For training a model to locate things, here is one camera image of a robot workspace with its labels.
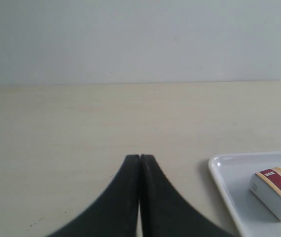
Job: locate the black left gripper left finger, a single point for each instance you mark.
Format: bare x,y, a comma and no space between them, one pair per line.
115,212

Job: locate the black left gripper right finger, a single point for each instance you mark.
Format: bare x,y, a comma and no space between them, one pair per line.
164,212

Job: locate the white medicine box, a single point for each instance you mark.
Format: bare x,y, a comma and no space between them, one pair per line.
266,186

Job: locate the white plastic tray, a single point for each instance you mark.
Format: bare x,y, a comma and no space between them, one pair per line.
231,174

